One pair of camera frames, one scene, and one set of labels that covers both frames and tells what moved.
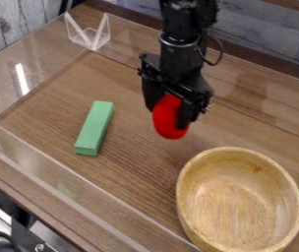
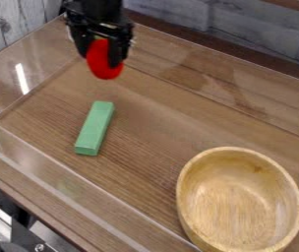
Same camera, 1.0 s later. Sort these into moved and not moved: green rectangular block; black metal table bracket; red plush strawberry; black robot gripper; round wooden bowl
Moved: black robot gripper; red plush strawberry
Not moved: round wooden bowl; green rectangular block; black metal table bracket
